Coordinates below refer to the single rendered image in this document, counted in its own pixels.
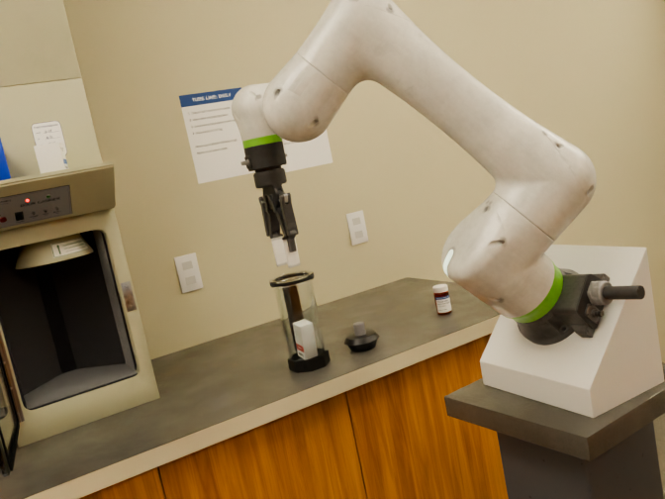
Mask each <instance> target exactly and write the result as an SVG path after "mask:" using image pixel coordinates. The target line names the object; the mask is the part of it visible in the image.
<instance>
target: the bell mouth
mask: <svg viewBox="0 0 665 499"><path fill-rule="evenodd" d="M93 251H94V250H93V249H92V248H91V247H90V246H89V245H88V244H87V242H86V241H85V240H84V239H83V237H82V236H81V235H80V234H74V235H70V236H65V237H61V238H56V239H52V240H47V241H42V242H38V243H33V244H29V245H24V246H20V248H19V253H18V258H17V263H16V269H25V268H31V267H36V266H42V265H46V264H51V263H56V262H60V261H64V260H68V259H72V258H76V257H80V256H83V255H86V254H88V253H91V252H93Z"/></svg>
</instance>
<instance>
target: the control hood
mask: <svg viewBox="0 0 665 499"><path fill-rule="evenodd" d="M64 185H69V187H70V197H71V207H72V214H68V215H63V216H59V217H54V218H49V219H44V220H39V221H34V222H30V223H26V224H21V225H16V226H11V227H6V228H1V229H0V232H2V231H7V230H12V229H17V228H21V227H26V226H30V225H35V224H40V223H44V222H49V221H54V220H59V219H64V218H68V217H73V216H78V215H83V214H88V213H92V212H97V211H102V210H107V209H112V208H115V206H116V199H115V169H114V162H112V161H108V162H102V163H97V164H91V165H85V166H79V167H74V168H69V169H63V170H58V171H52V172H46V173H41V174H35V175H29V176H23V177H18V178H12V179H6V180H1V181H0V198H1V197H6V196H12V195H17V194H22V193H28V192H33V191H38V190H44V189H49V188H54V187H59V186H64Z"/></svg>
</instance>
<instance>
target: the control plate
mask: <svg viewBox="0 0 665 499"><path fill-rule="evenodd" d="M47 195H50V196H51V197H50V198H46V196H47ZM26 199H30V202H28V203H27V202H25V200H26ZM56 206H57V207H59V209H58V210H55V209H54V207H56ZM44 209H47V211H46V212H44ZM22 211H23V214H24V220H20V221H16V217H15V213H17V212H22ZM33 211H36V214H35V215H33V214H32V212H33ZM68 214H72V207H71V197H70V187H69V185H64V186H59V187H54V188H49V189H44V190H38V191H33V192H28V193H22V194H17V195H12V196H6V197H1V198H0V218H1V217H6V218H7V221H6V222H4V223H1V222H0V229H1V228H6V227H11V226H16V225H21V224H26V223H30V222H34V221H39V220H44V219H49V218H54V217H59V216H63V215H68Z"/></svg>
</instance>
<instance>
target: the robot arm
mask: <svg viewBox="0 0 665 499"><path fill-rule="evenodd" d="M365 80H371V81H375V82H377V83H379V84H380V85H382V86H383V87H385V88H386V89H388V90H389V91H391V92H392V93H394V94H395V95H396V96H398V97H399V98H401V99H402V100H403V101H405V102H406V103H408V104H409V105H410V106H412V107H413V108H414V109H416V110H417V111H418V112H419V113H421V114H422V115H423V116H425V117H426V118H427V119H429V120H430V121H431V122H432V123H434V124H435V125H436V126H437V127H438V128H440V129H441V130H442V131H443V132H445V133H446V134H447V135H448V136H449V137H450V138H452V139H453V140H454V141H455V142H456V143H457V144H459V145H460V146H461V147H462V148H463V149H464V150H466V151H467V152H468V153H469V154H470V155H471V156H472V157H473V158H474V159H475V160H476V161H477V162H479V163H480V164H481V165H482V166H483V167H484V168H485V169H486V170H487V171H488V172H489V173H490V174H491V175H492V176H493V177H494V179H495V182H496V186H495V189H494V191H493V192H492V193H491V194H490V196H489V197H488V198H487V199H486V200H485V201H484V202H483V203H482V204H480V205H479V206H478V207H477V208H476V209H475V210H474V211H473V212H471V213H470V214H469V215H468V216H467V217H466V218H465V219H463V220H462V221H461V222H460V223H459V224H458V225H457V226H456V227H455V228H454V230H453V231H452V232H451V233H450V235H449V236H448V238H447V240H446V242H445V244H444V246H443V250H442V254H441V264H442V268H443V270H444V272H445V274H446V275H447V276H448V277H449V278H450V279H451V280H453V281H454V282H455V283H457V284H458V285H460V286H461V287H462V288H464V289H465V290H466V291H468V292H469V293H471V294H472V295H474V296H475V297H477V298H478V299H479V300H481V301H482V302H484V303H485V304H487V305H488V306H489V307H491V308H492V309H494V310H495V311H497V312H498V313H500V314H501V315H503V316H505V317H507V318H510V319H513V320H514V321H516V322H517V324H518V328H519V330H520V332H521V334H522V335H523V336H524V337H525V338H526V339H528V340H529V341H531V342H532V343H534V344H537V345H541V346H548V345H553V344H556V343H559V342H561V341H563V340H565V339H566V338H568V337H569V336H570V335H572V334H573V333H574V332H575V333H576V334H577V335H579V336H580V337H582V338H592V337H593V334H594V332H595V329H597V328H598V326H599V322H600V319H601V317H603V316H604V311H603V309H604V305H609V304H611V303H612V301H613V300H641V299H643V298H644V296H645V290H644V287H643V286H641V285H630V286H612V285H611V284H610V283H609V281H610V278H609V277H608V276H607V275H606V274H604V273H597V274H591V273H590V274H579V273H578V272H576V271H574V270H572V269H568V268H559V267H557V266H556V265H555V264H554V262H553V261H552V260H551V258H550V257H549V256H548V255H546V254H545V252H546V251H547V250H548V249H549V248H550V246H551V245H552V244H553V243H554V242H555V241H556V240H557V239H558V238H559V236H560V235H561V234H562V233H563V232H564V231H565V230H566V229H567V227H568V226H569V225H570V224H571V223H572V222H573V221H574V220H575V218H576V217H577V216H578V215H579V214H580V213H581V212H582V211H583V210H584V208H585V207H586V206H587V205H588V204H589V202H590V201H591V199H592V197H593V195H594V193H595V189H596V184H597V176H596V170H595V167H594V165H593V163H592V162H591V160H590V158H589V157H588V156H587V155H586V154H585V153H584V152H583V151H582V150H580V149H579V148H577V147H576V146H574V145H572V144H570V143H569V142H567V141H565V140H564V139H562V138H560V137H559V136H557V135H555V134H554V133H552V132H550V131H549V130H547V129H546V128H544V127H542V126H541V125H539V124H538V123H537V122H536V121H534V120H532V119H531V118H529V117H528V116H526V115H525V114H523V113H522V112H520V111H519V110H517V109H516V108H515V107H513V106H512V105H510V104H509V103H507V102H506V101H505V100H503V99H502V98H501V97H499V96H498V95H497V94H495V93H494V92H493V91H491V90H490V89H489V88H487V87H486V86H485V85H483V84H482V83H481V82H480V81H478V80H477V79H476V78H475V77H473V76H472V75H471V74H470V73H468V72H467V71H466V70H465V69H464V68H462V67H461V66H460V65H459V64H458V63H456V62H455V61H454V60H453V59H452V58H451V57H450V56H448V55H447V54H446V53H445V52H444V51H443V50H442V49H440V48H439V47H438V46H437V45H436V44H435V43H434V42H433V41H432V40H431V39H430V38H429V37H427V36H426V35H425V34H424V33H423V32H422V31H421V30H420V29H419V28H418V27H417V26H416V25H415V24H414V22H413V21H412V20H411V19H410V18H409V17H408V16H407V15H406V14H405V13H404V12H403V11H402V10H401V9H400V8H399V7H398V6H397V5H396V4H395V3H394V2H393V1H392V0H332V1H331V2H330V4H329V6H328V7H327V9H326V11H325V12H324V14H323V16H322V17H321V19H320V20H319V22H318V23H317V25H316V26H315V27H314V28H313V30H312V31H311V33H310V34H309V36H308V37H307V38H306V40H305V41H304V42H303V44H302V45H301V47H300V48H299V49H298V51H297V52H296V53H295V54H294V55H293V57H292V58H291V59H290V60H289V61H288V62H287V63H286V64H285V66H284V67H283V68H282V69H281V70H280V71H279V72H278V73H277V75H276V76H275V77H274V78H273V79H272V80H271V81H270V82H269V83H261V84H251V85H247V86H245V87H244V88H242V89H241V90H240V91H239V92H238V93H237V94H236V96H235V97H234V100H233V103H232V113H233V117H234V119H235V121H236V123H237V127H238V130H239V133H240V136H241V140H242V144H243V149H244V154H245V157H244V159H245V161H241V162H240V164H241V165H246V168H247V169H248V171H255V174H254V175H253V178H254V183H255V187H256V188H262V189H263V190H262V191H263V196H261V197H258V200H259V203H260V206H261V211H262V216H263V222H264V227H265V232H266V236H267V237H270V239H271V241H272V246H273V251H274V256H275V260H276V265H277V266H281V265H285V264H288V267H289V268H291V267H294V266H298V265H300V264H301V263H300V259H299V254H298V250H297V245H296V240H295V237H296V235H298V234H299V232H298V228H297V224H296V220H295V215H294V211H293V207H292V202H291V194H290V193H284V190H283V188H282V184H284V183H286V182H287V178H286V174H285V169H284V168H281V165H284V164H286V163H287V160H286V156H287V153H285V151H284V147H283V142H282V139H284V140H286V141H290V142H295V143H302V142H307V141H311V140H313V139H315V138H317V137H318V136H320V135H321V134H322V133H323V132H324V131H325V130H326V129H327V128H328V126H329V125H330V123H331V122H332V120H333V118H334V116H335V115H336V113H337V111H338V110H339V108H340V107H341V105H342V103H343V102H344V100H345V99H346V97H347V96H348V94H349V93H350V91H351V90H352V89H353V88H354V86H355V85H357V84H358V83H360V82H362V81H365ZM495 193H496V194H495ZM280 227H281V230H282V233H283V234H280ZM283 235H284V237H283Z"/></svg>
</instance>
